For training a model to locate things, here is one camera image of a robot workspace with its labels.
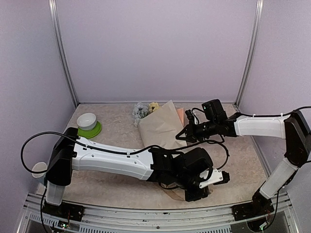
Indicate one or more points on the pink wrapping paper sheet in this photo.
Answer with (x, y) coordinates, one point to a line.
(161, 127)

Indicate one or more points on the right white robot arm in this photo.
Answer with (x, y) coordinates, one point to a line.
(292, 127)

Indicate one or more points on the aluminium corner post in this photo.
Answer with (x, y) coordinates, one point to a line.
(250, 53)
(61, 51)

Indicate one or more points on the front aluminium rail frame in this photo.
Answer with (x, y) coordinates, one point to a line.
(102, 219)

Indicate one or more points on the left aluminium corner post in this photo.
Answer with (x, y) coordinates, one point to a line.
(61, 51)

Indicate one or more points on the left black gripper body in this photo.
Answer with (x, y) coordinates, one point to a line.
(186, 179)

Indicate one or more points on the light blue mug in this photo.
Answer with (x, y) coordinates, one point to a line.
(42, 180)

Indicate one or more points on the right aluminium corner post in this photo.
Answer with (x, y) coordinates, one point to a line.
(250, 53)

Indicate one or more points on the green plate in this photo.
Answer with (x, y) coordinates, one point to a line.
(91, 133)

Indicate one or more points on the white paper cup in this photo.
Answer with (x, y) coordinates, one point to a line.
(39, 170)

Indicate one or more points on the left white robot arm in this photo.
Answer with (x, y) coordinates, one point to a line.
(72, 152)

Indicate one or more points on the blue fake flower stem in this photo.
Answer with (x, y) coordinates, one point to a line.
(140, 111)

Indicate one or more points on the yellow fake flower stem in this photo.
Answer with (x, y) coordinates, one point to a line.
(153, 106)

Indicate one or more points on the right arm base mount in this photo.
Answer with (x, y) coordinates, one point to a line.
(259, 205)

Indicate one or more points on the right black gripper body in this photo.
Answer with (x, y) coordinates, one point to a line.
(210, 129)

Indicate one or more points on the white bowl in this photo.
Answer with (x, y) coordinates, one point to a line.
(87, 121)

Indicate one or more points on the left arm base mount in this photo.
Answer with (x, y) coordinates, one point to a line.
(65, 210)

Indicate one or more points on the brown ribbon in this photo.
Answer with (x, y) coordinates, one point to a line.
(175, 194)

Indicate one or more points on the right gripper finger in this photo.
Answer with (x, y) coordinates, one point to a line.
(186, 132)
(189, 139)

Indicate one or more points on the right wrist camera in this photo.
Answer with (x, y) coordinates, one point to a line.
(192, 118)

